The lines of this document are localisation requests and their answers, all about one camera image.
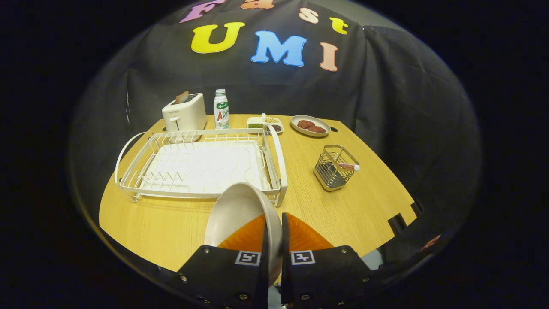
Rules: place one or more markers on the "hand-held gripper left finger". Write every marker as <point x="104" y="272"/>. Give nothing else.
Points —
<point x="223" y="279"/>

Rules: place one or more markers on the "white divided bean tray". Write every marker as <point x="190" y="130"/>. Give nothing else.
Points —
<point x="266" y="125"/>

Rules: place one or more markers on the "cream round plate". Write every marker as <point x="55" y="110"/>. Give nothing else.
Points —
<point x="236" y="210"/>

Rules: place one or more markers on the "white toaster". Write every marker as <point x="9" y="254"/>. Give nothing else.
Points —
<point x="186" y="116"/>

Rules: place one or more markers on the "red meat piece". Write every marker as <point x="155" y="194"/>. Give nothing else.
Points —
<point x="318" y="129"/>
<point x="305" y="124"/>

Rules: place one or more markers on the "black backdrop cloth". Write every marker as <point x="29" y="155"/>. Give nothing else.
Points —
<point x="386" y="94"/>

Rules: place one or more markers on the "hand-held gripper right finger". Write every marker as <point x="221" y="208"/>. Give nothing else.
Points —
<point x="326" y="279"/>

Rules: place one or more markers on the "cream oval meat dish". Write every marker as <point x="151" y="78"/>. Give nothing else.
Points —
<point x="300" y="131"/>

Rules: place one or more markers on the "toast bread slice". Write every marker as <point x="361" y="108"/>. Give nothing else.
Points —
<point x="182" y="97"/>

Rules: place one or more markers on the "white green-label drink bottle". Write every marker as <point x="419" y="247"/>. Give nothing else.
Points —
<point x="221" y="111"/>

